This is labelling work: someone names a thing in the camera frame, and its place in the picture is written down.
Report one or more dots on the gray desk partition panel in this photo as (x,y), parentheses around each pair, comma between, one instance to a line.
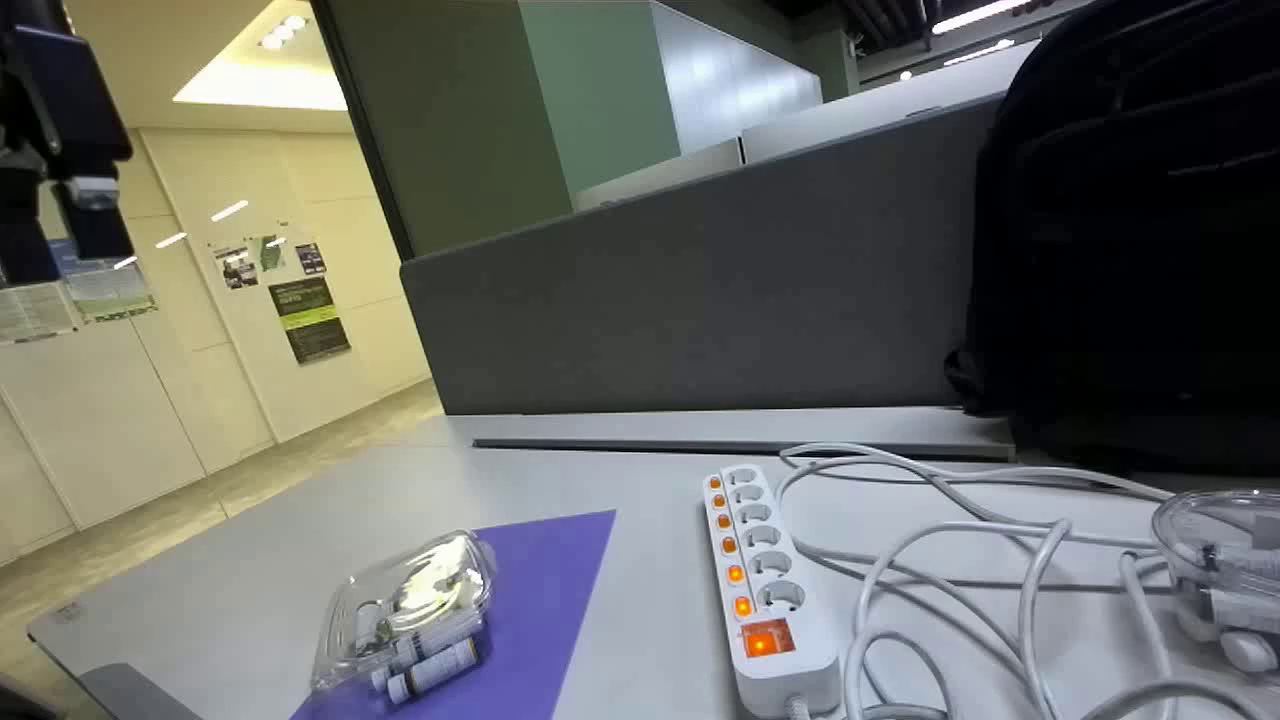
(693,292)

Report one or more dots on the green pillar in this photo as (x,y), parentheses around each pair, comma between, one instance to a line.
(504,122)

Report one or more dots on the wall notice paper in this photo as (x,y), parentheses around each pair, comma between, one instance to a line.
(113,292)

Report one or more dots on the black backpack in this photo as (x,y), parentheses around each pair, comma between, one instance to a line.
(1132,242)

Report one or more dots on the dark wall poster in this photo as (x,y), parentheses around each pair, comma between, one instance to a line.
(309,320)

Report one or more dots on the clear bag with white plug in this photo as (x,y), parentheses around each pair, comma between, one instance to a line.
(1225,561)

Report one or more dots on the clear bag of white adapters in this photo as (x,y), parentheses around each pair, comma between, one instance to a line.
(403,622)

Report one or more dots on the small wall photo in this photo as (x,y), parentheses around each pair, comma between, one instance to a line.
(237,264)
(275,255)
(309,259)

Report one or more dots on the purple paper sheet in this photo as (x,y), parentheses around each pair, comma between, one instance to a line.
(546,601)

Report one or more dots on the white multi-switch power strip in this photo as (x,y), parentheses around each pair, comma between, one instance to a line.
(766,585)

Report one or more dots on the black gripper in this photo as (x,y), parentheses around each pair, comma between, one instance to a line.
(52,80)

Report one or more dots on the aluminium partition base rail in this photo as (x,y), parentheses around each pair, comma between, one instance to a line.
(734,427)

